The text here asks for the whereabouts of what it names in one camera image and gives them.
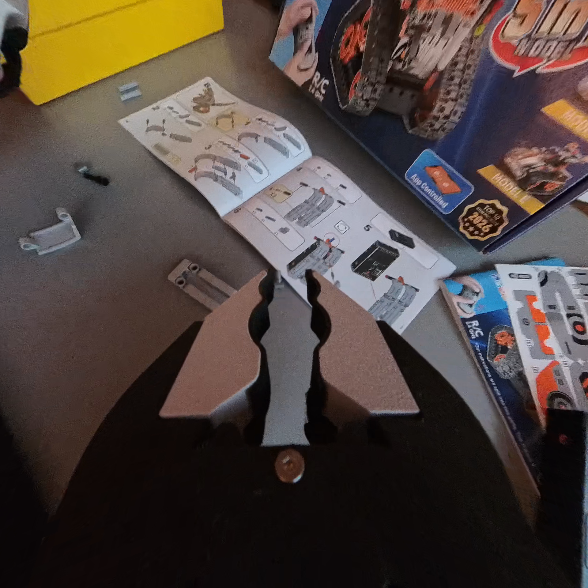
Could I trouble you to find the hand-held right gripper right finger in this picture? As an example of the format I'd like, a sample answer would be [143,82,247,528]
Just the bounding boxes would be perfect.
[304,270,420,445]

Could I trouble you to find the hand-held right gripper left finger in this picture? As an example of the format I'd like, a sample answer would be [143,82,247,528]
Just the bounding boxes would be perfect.
[159,270,273,445]

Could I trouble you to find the long grey brick panel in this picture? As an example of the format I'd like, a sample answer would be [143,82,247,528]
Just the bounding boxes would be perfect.
[167,258,239,312]

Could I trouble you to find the curved grey brick panel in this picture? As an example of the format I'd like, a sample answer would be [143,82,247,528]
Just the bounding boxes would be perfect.
[17,208,82,256]

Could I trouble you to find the black pin with grey connector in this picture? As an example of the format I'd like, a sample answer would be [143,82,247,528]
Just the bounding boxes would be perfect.
[73,161,111,187]

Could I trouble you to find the large yellow bin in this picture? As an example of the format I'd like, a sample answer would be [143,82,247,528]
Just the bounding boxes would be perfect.
[20,0,225,106]

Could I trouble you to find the blue leaflet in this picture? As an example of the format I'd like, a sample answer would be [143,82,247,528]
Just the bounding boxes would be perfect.
[440,258,568,497]

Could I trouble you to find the sticker sheet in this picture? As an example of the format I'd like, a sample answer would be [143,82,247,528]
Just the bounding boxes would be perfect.
[495,264,588,430]

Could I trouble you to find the open instruction booklet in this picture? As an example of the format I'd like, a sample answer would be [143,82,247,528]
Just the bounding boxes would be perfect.
[118,77,457,334]

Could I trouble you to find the black control box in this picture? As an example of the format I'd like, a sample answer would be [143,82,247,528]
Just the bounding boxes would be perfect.
[535,406,588,588]

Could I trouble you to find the blue robot kit box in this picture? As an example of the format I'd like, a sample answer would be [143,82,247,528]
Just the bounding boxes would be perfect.
[269,0,588,254]

